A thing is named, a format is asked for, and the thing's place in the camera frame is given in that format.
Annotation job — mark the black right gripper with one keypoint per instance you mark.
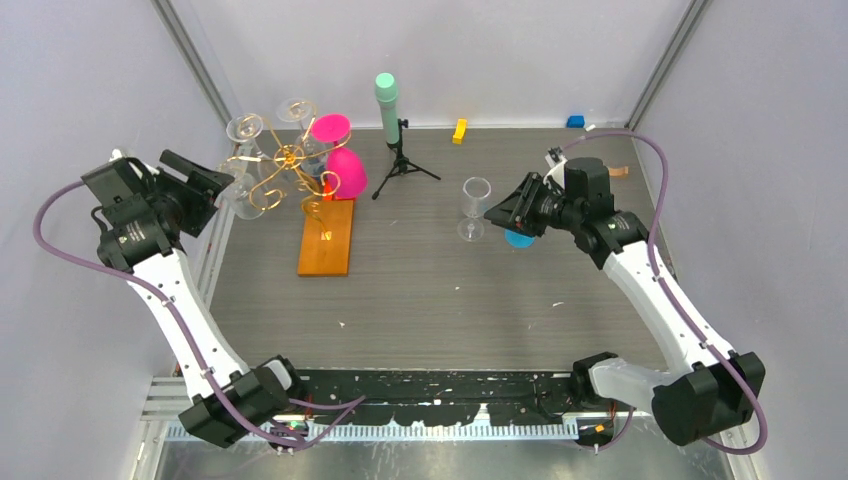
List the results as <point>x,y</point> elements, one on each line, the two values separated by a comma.
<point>516,212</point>

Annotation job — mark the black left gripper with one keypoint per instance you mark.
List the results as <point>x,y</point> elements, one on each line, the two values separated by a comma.
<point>201,187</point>

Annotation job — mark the blue wine glass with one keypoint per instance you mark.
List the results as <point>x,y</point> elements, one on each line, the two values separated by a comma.
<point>518,240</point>

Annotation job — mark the clear wine glass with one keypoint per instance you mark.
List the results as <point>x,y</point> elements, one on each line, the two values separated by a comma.
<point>243,131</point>
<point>474,201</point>
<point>238,194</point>
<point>299,112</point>

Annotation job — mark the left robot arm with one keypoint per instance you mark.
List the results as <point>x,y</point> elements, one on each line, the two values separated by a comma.
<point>146,211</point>

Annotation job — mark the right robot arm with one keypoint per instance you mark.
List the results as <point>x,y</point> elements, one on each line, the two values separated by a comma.
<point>707,387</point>

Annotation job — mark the orange wooden rack base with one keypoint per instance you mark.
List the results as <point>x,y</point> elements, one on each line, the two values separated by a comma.
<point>327,240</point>

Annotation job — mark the pink wine glass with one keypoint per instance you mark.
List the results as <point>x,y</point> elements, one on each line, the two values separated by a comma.
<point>350,179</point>

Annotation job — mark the yellow toy block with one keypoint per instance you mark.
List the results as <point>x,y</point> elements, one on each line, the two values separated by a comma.
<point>459,131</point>

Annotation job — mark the orange toy block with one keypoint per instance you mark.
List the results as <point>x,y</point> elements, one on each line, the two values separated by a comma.
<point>328,193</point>

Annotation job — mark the small blue block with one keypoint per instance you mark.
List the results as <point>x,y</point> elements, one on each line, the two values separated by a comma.
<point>576,122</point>

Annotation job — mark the black mini tripod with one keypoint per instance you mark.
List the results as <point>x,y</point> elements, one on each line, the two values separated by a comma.
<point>401,165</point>

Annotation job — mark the mint green microphone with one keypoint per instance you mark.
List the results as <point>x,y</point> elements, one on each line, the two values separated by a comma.
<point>386,94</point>

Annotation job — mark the gold wire glass rack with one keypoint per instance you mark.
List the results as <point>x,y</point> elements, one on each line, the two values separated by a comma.
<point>288,158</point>

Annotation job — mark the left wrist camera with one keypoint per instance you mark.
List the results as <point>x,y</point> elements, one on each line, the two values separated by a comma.
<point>119,153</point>

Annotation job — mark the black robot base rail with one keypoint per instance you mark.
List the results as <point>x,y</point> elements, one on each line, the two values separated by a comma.
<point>369,406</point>

